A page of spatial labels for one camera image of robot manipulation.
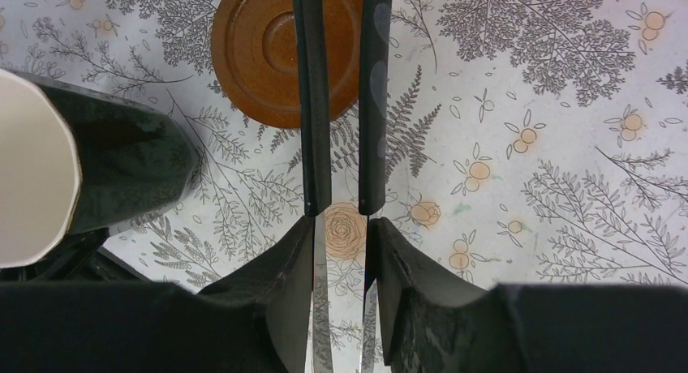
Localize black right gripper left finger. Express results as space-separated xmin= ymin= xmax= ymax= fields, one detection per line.
xmin=1 ymin=217 xmax=314 ymax=372

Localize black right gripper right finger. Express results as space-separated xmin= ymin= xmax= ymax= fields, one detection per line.
xmin=368 ymin=218 xmax=687 ymax=372

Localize black metal tongs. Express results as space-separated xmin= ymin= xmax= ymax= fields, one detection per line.
xmin=293 ymin=0 xmax=392 ymax=372

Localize brown saucer left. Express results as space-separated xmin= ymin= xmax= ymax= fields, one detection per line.
xmin=210 ymin=0 xmax=363 ymax=129

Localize cream mug black handle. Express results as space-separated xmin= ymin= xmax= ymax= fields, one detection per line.
xmin=1 ymin=69 xmax=200 ymax=281

